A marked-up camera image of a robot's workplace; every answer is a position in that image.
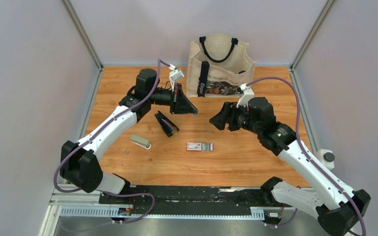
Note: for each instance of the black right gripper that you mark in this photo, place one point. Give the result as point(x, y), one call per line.
point(227, 116)

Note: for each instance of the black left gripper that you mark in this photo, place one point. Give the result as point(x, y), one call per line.
point(179, 104)

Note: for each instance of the black stapler base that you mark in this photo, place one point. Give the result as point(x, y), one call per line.
point(167, 125)

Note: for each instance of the red staples box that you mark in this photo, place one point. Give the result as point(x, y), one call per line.
point(191, 146)

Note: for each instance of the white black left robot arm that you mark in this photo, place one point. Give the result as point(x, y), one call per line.
point(80, 159)

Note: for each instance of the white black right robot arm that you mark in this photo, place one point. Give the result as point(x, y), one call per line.
point(336, 206)

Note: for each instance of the beige canvas tote bag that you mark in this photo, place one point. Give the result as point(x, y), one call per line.
point(218, 64)

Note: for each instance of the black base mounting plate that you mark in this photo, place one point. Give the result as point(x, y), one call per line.
point(194, 200)

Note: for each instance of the white plastic bottle black cap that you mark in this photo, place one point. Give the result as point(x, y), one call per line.
point(326, 157)

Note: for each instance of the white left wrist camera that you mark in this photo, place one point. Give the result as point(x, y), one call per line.
point(175, 75)

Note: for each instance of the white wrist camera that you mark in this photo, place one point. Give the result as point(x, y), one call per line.
point(175, 75)
point(246, 94)

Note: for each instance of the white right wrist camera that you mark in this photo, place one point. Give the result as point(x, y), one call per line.
point(246, 94)

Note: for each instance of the aluminium frame rail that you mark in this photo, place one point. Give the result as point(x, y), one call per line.
point(82, 204)

